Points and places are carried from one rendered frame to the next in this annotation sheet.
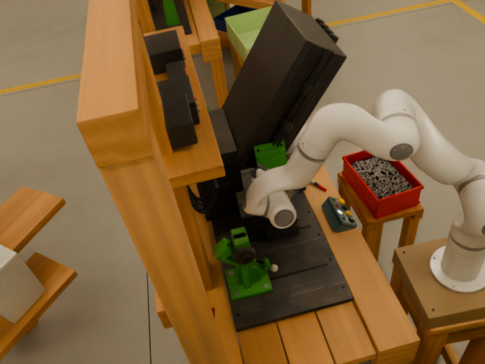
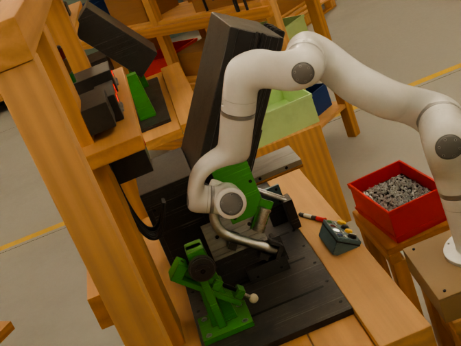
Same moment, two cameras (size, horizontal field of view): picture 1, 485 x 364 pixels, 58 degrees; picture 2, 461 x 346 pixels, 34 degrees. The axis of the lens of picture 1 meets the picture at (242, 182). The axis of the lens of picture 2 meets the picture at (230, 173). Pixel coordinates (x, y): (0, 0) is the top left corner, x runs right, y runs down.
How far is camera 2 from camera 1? 1.01 m
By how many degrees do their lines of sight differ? 22
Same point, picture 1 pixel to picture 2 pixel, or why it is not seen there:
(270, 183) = (204, 162)
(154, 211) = (44, 120)
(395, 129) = (289, 53)
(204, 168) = (121, 141)
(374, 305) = (376, 308)
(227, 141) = (182, 169)
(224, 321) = not seen: outside the picture
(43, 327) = not seen: outside the picture
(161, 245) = (59, 162)
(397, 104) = (298, 38)
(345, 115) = (248, 59)
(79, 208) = not seen: outside the picture
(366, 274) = (369, 283)
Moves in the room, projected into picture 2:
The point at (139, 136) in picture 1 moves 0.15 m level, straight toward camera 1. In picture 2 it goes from (18, 42) to (24, 50)
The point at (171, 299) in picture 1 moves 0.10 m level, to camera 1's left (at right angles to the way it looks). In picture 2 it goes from (84, 239) to (41, 255)
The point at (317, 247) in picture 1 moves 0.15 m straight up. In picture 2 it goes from (311, 274) to (296, 231)
